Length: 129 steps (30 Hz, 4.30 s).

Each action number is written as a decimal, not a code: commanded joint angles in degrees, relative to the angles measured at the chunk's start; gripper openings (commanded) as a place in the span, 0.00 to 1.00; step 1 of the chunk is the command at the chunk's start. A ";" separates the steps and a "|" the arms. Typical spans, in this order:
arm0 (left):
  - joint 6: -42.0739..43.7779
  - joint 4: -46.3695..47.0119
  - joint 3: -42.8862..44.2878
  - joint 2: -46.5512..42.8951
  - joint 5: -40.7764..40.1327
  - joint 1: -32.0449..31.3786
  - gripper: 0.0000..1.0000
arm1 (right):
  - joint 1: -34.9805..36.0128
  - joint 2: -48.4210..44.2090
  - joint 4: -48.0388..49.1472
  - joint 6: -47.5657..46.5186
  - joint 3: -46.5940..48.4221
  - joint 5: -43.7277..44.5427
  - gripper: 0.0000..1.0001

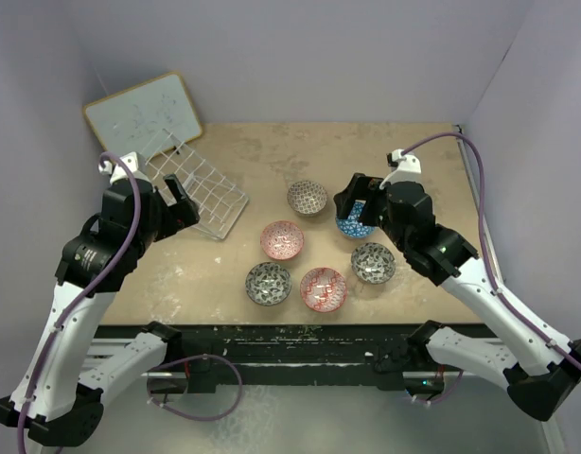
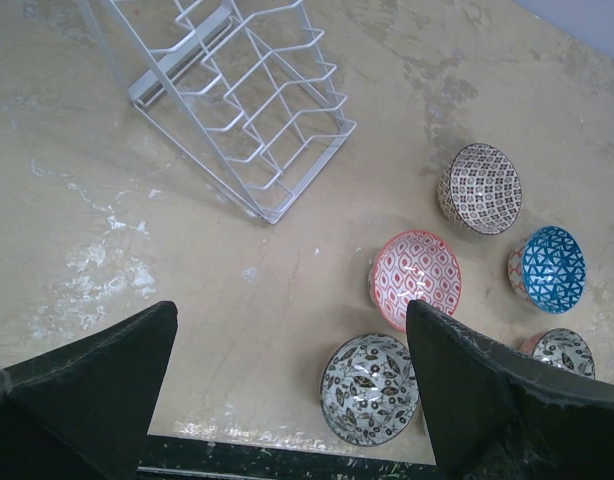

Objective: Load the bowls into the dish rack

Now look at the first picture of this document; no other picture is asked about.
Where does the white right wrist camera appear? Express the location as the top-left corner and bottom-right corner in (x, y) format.
(379, 148), (421, 190)

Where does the red geometric pattern bowl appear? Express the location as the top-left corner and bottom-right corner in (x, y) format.
(299, 267), (347, 313)

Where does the black aluminium base frame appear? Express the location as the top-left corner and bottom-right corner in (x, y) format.
(89, 323), (504, 393)

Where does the pink floral pattern bowl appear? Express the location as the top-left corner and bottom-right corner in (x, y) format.
(260, 220), (305, 261)

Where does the brown floral pattern bowl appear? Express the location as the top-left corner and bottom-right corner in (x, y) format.
(287, 180), (328, 217)

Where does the blue triangle pattern bowl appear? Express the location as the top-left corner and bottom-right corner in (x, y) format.
(335, 201), (375, 239)

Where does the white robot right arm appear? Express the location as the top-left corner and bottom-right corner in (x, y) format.
(334, 173), (581, 421)

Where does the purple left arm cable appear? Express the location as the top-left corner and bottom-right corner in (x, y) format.
(16, 151), (244, 454)

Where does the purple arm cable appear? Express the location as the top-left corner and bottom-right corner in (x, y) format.
(16, 151), (244, 454)
(403, 131), (581, 408)

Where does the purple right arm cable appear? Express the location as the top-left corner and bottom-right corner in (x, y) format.
(403, 131), (581, 408)

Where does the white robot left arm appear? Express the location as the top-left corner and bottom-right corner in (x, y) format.
(0, 174), (200, 448)

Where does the yellow framed whiteboard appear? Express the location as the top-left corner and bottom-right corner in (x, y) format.
(83, 72), (202, 154)

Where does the black leaf pattern bowl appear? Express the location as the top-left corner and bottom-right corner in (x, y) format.
(245, 262), (292, 306)

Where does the white wire dish rack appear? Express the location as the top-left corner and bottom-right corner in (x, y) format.
(141, 129), (249, 240)

